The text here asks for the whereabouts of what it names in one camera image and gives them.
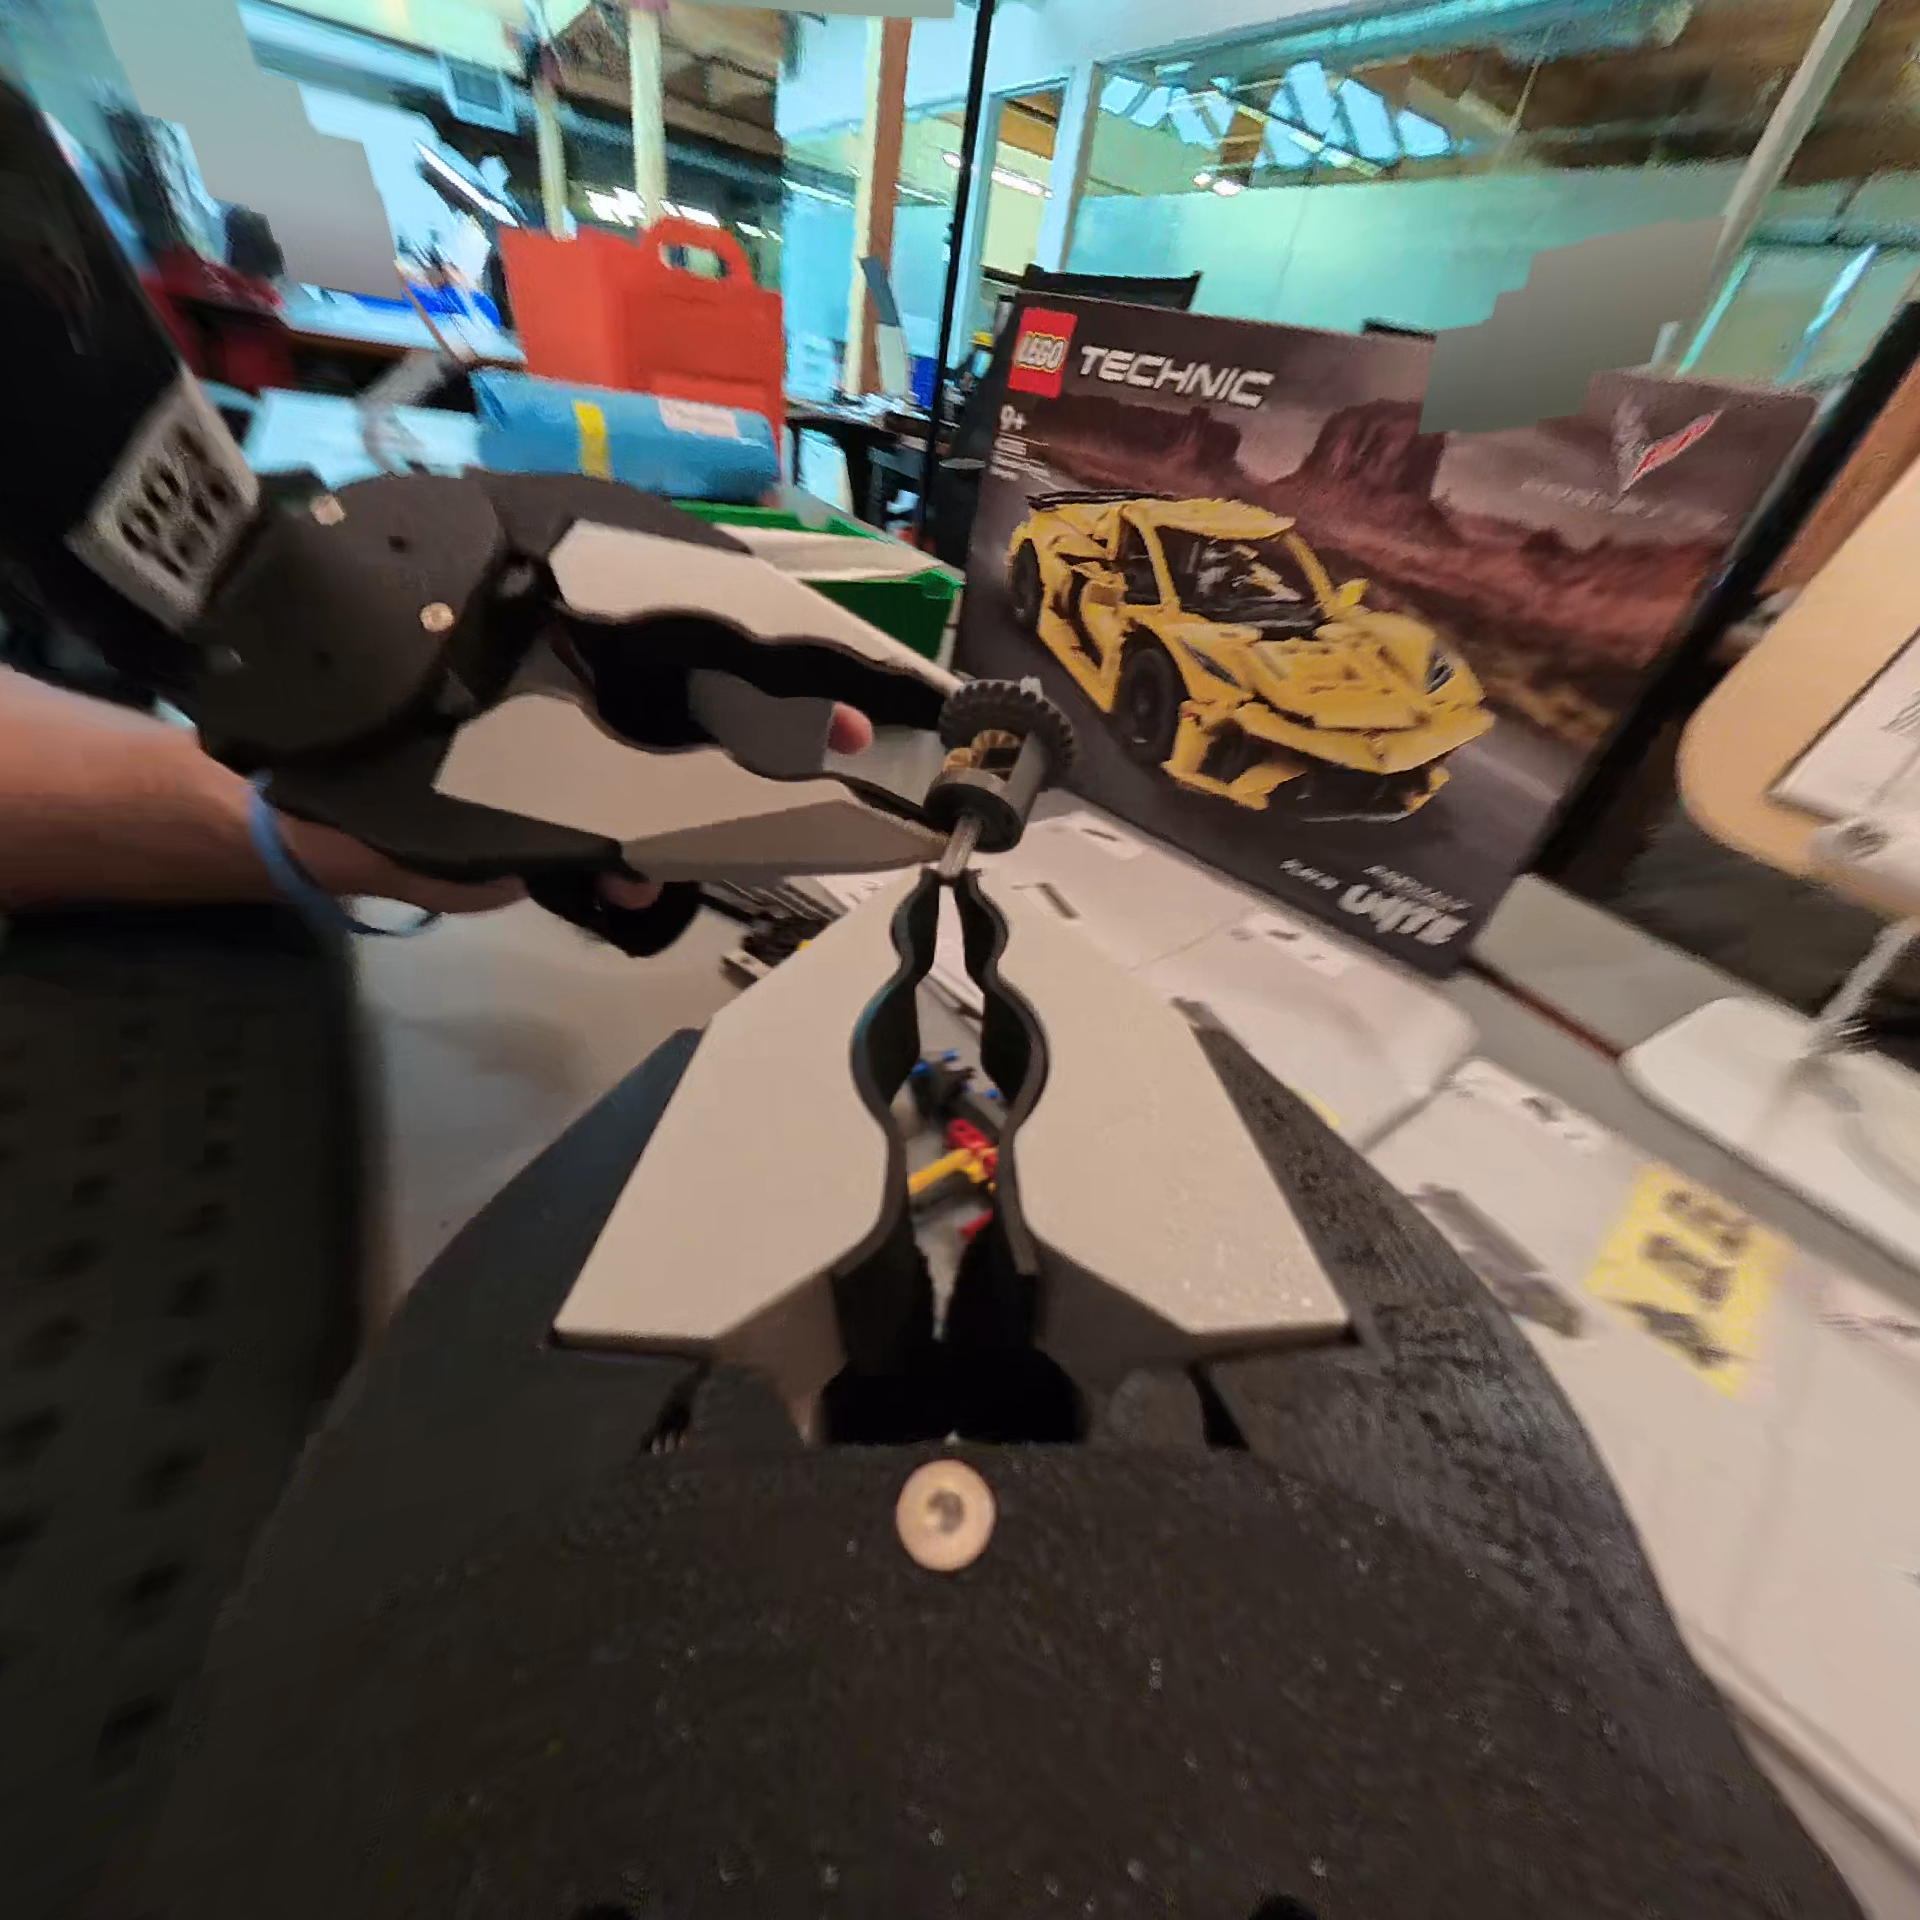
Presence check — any grey lego differential housing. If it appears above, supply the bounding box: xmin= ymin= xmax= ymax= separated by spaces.
xmin=919 ymin=674 xmax=1086 ymax=859

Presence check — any person's left hand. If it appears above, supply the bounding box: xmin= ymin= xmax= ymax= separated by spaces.
xmin=333 ymin=701 xmax=880 ymax=923

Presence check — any green plastic bin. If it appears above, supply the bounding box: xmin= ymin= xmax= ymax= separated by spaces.
xmin=674 ymin=503 xmax=964 ymax=664

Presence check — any blue wrapped roll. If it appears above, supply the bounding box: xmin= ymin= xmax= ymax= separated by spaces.
xmin=471 ymin=369 xmax=782 ymax=505

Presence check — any black mesh office chair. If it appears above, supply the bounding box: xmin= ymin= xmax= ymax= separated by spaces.
xmin=1019 ymin=266 xmax=1205 ymax=320

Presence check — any white board stand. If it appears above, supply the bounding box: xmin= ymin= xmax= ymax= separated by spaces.
xmin=1620 ymin=817 xmax=1920 ymax=1249

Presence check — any orange-red bag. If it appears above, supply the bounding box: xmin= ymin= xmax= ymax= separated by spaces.
xmin=499 ymin=218 xmax=784 ymax=436

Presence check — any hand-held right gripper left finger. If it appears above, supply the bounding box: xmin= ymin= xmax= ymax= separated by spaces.
xmin=550 ymin=866 xmax=944 ymax=1445

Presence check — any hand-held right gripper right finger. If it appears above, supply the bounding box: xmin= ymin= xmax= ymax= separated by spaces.
xmin=959 ymin=871 xmax=1355 ymax=1412

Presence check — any lego chassis assembly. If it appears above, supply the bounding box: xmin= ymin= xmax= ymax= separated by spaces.
xmin=900 ymin=1050 xmax=1008 ymax=1249

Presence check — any blue wristband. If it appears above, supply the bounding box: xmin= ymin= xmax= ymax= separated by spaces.
xmin=247 ymin=780 xmax=437 ymax=939

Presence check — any wooden post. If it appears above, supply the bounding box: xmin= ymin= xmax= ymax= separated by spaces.
xmin=854 ymin=16 xmax=912 ymax=401

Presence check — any red office chair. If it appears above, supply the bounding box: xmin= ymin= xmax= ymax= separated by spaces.
xmin=150 ymin=247 xmax=295 ymax=393

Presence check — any person's left forearm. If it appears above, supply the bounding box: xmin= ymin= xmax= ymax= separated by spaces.
xmin=0 ymin=668 xmax=324 ymax=909

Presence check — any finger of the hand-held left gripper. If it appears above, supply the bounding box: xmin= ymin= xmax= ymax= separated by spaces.
xmin=544 ymin=515 xmax=970 ymax=737
xmin=432 ymin=673 xmax=962 ymax=887

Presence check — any white desk lamp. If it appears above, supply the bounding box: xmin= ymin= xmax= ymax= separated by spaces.
xmin=352 ymin=346 xmax=490 ymax=474

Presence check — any lego instruction booklet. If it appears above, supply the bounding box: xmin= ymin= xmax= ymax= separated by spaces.
xmin=720 ymin=810 xmax=1920 ymax=1906

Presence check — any yellow car lego set box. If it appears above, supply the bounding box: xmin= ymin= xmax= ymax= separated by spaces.
xmin=951 ymin=292 xmax=1823 ymax=976

